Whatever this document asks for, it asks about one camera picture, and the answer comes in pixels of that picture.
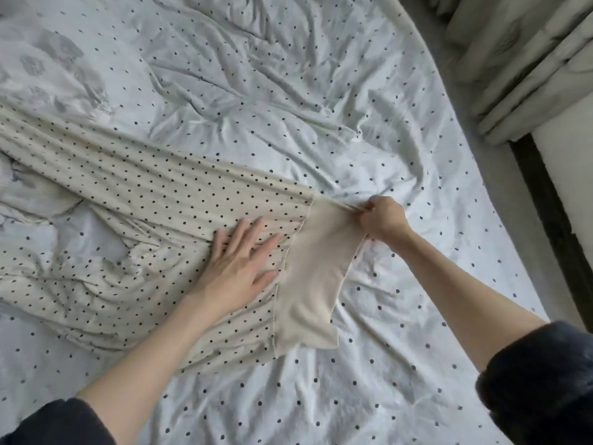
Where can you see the person's right hand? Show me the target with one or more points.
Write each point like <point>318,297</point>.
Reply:
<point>385,219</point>

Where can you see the person's left hand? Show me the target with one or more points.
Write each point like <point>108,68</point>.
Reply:
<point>232,269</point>

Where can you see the cream polka dot trousers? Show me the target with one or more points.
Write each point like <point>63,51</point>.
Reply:
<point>139,180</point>

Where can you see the cream patterned pyjama top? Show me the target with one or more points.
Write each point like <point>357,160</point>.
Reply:
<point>46,69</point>

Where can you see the person's right forearm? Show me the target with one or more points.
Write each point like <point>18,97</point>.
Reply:
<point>463,296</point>

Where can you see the person's left forearm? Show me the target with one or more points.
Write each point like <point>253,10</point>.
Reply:
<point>148,375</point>

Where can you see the white dotted bed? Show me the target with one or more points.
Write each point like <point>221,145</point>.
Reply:
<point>278,88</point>

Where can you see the person's black right sleeve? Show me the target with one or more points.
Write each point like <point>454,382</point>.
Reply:
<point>537,389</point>

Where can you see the person's black sleeve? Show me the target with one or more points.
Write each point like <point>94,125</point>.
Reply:
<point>56,426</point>
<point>537,389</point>

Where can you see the person's black left sleeve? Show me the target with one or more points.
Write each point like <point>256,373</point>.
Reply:
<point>56,426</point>

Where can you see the striped beige curtain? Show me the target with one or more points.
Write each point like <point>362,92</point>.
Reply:
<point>519,60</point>

